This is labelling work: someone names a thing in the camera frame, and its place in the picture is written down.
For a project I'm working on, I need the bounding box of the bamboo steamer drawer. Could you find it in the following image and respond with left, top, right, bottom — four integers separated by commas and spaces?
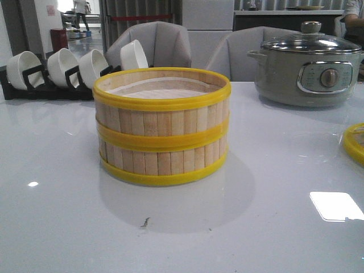
93, 67, 231, 147
99, 136, 228, 187

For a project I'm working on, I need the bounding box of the woven bamboo steamer lid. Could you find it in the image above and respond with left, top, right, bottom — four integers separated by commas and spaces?
343, 123, 364, 166

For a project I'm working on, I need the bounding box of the grey chair right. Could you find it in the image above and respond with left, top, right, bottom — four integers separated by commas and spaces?
205, 26, 297, 82

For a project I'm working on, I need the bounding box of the grey chair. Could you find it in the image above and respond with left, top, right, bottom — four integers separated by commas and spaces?
105, 22, 191, 68
205, 26, 297, 82

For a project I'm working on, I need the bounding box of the grey chair left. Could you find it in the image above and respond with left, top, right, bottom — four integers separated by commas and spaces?
105, 22, 191, 68

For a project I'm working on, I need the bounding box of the white bowl right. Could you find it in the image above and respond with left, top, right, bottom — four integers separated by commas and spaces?
120, 39, 148, 71

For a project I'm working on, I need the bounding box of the white bowl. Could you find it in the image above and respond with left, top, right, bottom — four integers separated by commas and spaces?
120, 39, 148, 71
78, 49, 109, 89
6, 51, 41, 90
47, 48, 78, 88

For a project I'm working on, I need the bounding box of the white cabinet background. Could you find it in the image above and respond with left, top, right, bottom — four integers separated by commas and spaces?
182, 0, 234, 68

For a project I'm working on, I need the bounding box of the grey electric cooking pot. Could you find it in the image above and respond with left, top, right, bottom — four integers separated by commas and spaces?
247, 49, 363, 107

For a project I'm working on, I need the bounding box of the black dish rack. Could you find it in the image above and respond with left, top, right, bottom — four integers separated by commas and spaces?
0, 65, 122, 101

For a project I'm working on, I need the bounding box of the red cylindrical bin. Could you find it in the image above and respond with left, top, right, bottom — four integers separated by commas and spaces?
50, 28, 68, 52

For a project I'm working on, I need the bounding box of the dark counter with shelf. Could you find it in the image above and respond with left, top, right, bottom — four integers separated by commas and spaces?
233, 10, 344, 35

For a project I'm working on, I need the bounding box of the glass pot lid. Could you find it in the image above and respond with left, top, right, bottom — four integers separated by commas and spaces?
261, 21, 362, 54

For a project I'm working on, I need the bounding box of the walking person in background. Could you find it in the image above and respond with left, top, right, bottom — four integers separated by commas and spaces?
73, 0, 89, 31

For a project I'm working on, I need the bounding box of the white bowl far left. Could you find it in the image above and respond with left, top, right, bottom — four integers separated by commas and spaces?
6, 51, 41, 90

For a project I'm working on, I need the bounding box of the seated person at right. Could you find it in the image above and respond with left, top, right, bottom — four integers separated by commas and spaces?
342, 0, 363, 48

